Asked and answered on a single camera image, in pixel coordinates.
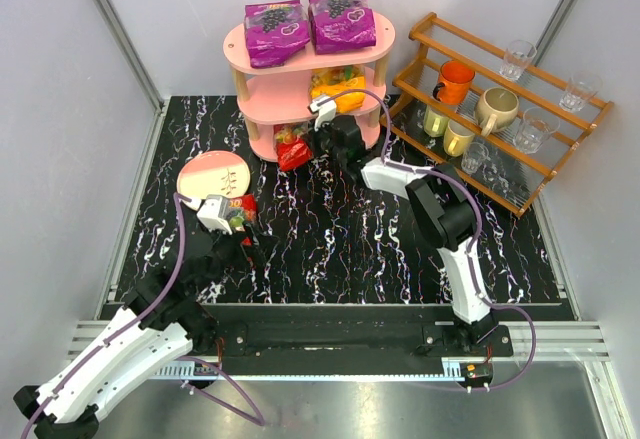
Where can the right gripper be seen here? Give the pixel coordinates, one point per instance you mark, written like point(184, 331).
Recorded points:
point(326, 138)

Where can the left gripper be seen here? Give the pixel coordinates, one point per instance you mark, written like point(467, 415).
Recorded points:
point(247, 235)

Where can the red candy bag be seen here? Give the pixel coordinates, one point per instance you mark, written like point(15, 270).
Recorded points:
point(292, 146)
point(243, 210)

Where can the orange candy bag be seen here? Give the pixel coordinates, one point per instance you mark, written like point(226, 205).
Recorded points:
point(331, 81)

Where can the purple candy bag back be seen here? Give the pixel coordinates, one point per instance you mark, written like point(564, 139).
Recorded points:
point(274, 32)

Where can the purple candy bag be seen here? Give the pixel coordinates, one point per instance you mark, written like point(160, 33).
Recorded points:
point(274, 32)
point(341, 25)

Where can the purple candy bag front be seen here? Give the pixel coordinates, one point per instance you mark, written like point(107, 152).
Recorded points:
point(341, 25)

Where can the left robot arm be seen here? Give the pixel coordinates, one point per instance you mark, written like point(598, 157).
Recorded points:
point(160, 321)

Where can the pink three-tier shelf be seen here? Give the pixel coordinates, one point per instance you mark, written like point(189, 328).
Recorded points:
point(280, 95)

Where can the clear glass middle shelf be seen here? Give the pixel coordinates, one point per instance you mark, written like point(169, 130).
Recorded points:
point(536, 127)

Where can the pink round plate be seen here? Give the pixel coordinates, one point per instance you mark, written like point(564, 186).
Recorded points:
point(214, 173)

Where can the green-yellow mug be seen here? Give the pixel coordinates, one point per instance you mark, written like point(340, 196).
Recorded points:
point(435, 122)

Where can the cream yellow mug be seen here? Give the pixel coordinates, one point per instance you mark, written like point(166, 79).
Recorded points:
point(457, 139)

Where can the orange mug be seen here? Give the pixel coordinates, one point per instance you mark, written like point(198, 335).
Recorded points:
point(453, 84)

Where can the small clear glass bottom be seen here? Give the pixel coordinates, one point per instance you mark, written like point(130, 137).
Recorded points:
point(474, 157)

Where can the beige round mug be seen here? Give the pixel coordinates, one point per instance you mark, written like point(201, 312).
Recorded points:
point(495, 110)

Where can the wooden cup rack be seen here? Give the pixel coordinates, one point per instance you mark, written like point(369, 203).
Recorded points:
point(516, 178)

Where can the clear glass top left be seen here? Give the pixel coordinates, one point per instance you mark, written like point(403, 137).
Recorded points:
point(517, 57)

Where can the clear glass top right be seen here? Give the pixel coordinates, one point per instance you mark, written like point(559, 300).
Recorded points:
point(580, 88)

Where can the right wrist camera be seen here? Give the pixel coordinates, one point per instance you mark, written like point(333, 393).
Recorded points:
point(324, 109)

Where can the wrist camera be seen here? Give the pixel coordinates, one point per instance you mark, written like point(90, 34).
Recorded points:
point(324, 109)
point(212, 211)

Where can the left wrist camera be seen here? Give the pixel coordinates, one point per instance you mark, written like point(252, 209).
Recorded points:
point(212, 211)

